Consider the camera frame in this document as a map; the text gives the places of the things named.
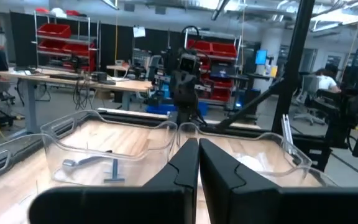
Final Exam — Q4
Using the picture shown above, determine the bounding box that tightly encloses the black equipment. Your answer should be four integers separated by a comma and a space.
309, 88, 358, 159

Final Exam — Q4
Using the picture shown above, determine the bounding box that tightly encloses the metal shelf with red bins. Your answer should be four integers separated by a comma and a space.
183, 29, 242, 108
33, 9, 101, 73

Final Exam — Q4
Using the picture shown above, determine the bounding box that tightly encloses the lit computer monitor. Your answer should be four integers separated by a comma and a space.
254, 49, 269, 66

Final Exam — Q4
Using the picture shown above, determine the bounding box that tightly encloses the clear plastic bin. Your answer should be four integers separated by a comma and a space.
40, 110, 180, 187
177, 122, 313, 187
300, 166, 338, 187

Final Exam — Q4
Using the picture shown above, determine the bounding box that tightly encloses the person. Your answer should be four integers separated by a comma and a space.
314, 63, 343, 94

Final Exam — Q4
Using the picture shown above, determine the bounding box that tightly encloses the silver aluminium bar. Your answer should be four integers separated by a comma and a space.
280, 113, 293, 146

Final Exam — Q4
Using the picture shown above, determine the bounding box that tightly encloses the blue plastic bin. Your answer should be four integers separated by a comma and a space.
145, 100, 210, 116

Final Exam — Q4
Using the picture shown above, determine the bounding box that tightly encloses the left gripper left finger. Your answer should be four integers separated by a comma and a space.
141, 138, 200, 190

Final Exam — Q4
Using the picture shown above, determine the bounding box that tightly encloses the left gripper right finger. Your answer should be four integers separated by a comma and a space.
199, 139, 281, 191

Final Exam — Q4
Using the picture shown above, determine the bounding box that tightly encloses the blue disposable razor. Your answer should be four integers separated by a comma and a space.
103, 158, 126, 184
62, 151, 113, 167

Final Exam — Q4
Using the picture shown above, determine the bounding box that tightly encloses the clear bag of cotton balls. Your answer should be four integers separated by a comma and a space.
234, 152, 293, 185

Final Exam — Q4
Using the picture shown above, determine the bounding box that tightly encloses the wooden top desk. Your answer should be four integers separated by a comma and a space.
0, 63, 154, 135

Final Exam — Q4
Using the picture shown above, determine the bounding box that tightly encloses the white paper sign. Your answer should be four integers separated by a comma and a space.
132, 26, 147, 39

